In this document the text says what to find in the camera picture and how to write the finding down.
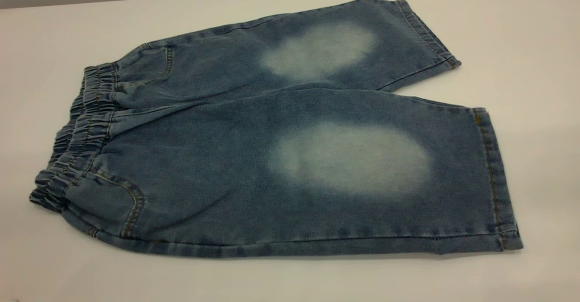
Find blue denim pants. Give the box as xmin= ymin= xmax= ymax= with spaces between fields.
xmin=29 ymin=0 xmax=524 ymax=258

